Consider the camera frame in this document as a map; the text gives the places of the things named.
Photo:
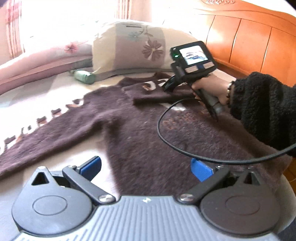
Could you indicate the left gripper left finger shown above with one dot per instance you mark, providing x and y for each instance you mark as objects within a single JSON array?
[{"x": 80, "y": 178}]

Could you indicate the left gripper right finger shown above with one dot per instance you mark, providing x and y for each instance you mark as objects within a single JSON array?
[{"x": 210, "y": 176}]

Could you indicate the dark brown knit sweater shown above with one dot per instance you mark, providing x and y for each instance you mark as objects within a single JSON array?
[{"x": 140, "y": 124}]

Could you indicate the black sleeve right forearm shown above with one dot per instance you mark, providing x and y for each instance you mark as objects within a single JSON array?
[{"x": 266, "y": 109}]

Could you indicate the person's right hand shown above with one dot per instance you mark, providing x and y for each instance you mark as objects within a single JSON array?
[{"x": 216, "y": 87}]

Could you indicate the orange wooden headboard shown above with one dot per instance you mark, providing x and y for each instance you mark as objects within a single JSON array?
[{"x": 245, "y": 37}]

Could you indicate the floral beige pillow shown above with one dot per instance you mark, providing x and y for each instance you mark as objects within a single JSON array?
[{"x": 127, "y": 47}]

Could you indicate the patchwork pastel bed sheet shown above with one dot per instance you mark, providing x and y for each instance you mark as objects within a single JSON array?
[{"x": 20, "y": 108}]

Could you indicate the green glass bottle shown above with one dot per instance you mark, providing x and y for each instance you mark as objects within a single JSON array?
[{"x": 83, "y": 76}]

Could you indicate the folded pink floral quilt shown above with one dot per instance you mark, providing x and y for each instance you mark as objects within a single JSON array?
[{"x": 44, "y": 63}]

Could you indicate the pink striped curtain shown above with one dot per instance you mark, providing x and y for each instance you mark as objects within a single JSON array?
[{"x": 13, "y": 27}]

